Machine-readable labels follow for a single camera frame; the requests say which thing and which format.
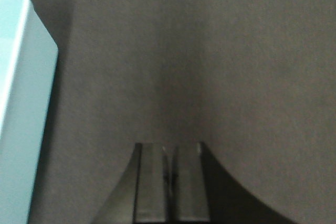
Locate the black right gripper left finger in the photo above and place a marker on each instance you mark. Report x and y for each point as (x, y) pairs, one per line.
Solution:
(142, 193)

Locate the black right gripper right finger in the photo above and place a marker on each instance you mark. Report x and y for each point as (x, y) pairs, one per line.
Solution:
(204, 191)

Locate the light blue plastic bin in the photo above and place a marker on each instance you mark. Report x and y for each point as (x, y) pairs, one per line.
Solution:
(28, 62)

